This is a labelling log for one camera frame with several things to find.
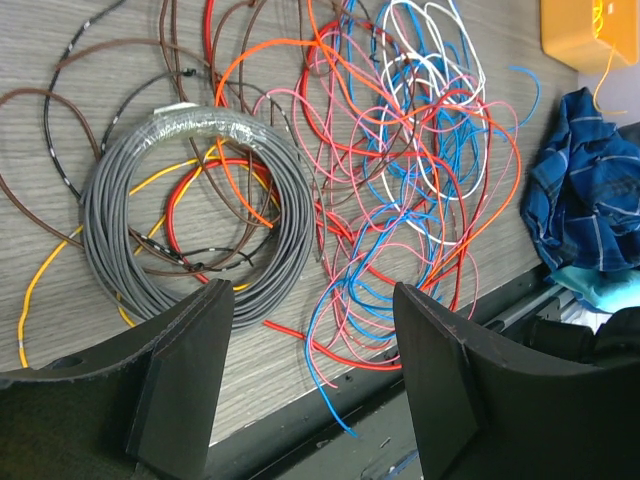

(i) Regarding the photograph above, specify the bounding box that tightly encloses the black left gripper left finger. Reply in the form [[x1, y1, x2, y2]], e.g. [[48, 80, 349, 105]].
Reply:
[[1, 280, 234, 479]]

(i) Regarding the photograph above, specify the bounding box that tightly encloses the black cable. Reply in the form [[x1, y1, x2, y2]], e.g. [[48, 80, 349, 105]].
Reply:
[[43, 0, 326, 274]]

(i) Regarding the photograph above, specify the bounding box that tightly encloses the orange cable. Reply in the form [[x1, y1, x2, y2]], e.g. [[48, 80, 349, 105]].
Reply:
[[214, 0, 522, 291]]

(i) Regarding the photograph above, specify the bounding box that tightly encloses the yellow plastic bin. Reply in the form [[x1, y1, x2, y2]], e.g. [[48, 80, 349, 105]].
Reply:
[[540, 0, 639, 75]]

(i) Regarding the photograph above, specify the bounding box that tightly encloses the blue cable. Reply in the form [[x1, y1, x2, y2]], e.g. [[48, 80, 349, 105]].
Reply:
[[304, 0, 542, 439]]

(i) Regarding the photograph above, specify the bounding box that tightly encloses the grey coiled cable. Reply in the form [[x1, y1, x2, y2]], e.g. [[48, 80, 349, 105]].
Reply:
[[80, 103, 318, 330]]

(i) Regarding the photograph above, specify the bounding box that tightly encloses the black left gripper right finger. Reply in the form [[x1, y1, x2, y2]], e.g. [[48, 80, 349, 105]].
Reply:
[[393, 284, 639, 479]]

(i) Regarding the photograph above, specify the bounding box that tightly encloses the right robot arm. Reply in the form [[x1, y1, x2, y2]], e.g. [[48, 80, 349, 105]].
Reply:
[[522, 307, 639, 368]]

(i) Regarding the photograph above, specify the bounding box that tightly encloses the turquoise cloth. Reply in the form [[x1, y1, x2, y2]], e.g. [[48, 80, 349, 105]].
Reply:
[[550, 266, 639, 314]]

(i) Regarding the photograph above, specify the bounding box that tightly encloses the blue plaid shirt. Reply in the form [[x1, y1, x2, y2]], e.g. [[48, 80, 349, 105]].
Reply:
[[521, 88, 639, 272]]

